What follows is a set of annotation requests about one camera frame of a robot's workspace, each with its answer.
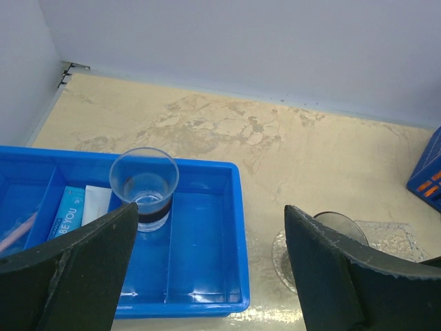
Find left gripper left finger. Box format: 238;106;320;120
1;203;138;330

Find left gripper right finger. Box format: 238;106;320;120
285;205;441;330

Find dark smoked plastic cup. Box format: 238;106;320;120
314;211;369;245

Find clear textured acrylic tray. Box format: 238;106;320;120
271;230;297;294

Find pink wrapped toothbrush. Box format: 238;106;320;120
1;212;37;257

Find white toothpaste tube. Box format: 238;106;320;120
81;185;112;226

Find blue plastic bin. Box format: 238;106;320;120
1;146;250;319

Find blue shopping basket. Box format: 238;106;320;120
407;128;441;212

